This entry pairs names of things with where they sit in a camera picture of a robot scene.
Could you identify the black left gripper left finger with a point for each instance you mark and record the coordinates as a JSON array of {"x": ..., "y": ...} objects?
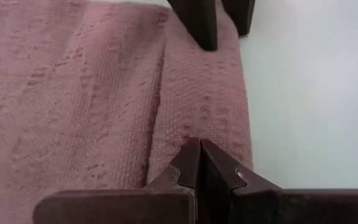
[{"x": 120, "y": 205}]

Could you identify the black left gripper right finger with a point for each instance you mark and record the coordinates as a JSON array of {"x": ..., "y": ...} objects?
[{"x": 259, "y": 205}]

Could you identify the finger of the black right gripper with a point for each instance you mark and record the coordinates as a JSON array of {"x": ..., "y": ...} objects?
[
  {"x": 239, "y": 15},
  {"x": 197, "y": 21}
]

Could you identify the grey woven towel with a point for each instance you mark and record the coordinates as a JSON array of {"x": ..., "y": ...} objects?
[{"x": 73, "y": 93}]

